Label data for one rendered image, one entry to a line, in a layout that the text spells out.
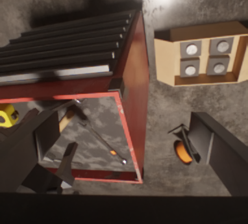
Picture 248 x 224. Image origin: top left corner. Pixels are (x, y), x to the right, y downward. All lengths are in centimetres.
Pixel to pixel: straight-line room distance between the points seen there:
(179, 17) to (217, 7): 23
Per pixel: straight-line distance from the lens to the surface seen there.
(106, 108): 50
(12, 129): 41
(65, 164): 45
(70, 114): 54
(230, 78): 136
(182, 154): 181
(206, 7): 133
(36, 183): 39
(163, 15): 130
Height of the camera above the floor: 126
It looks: 49 degrees down
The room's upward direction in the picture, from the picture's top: 167 degrees counter-clockwise
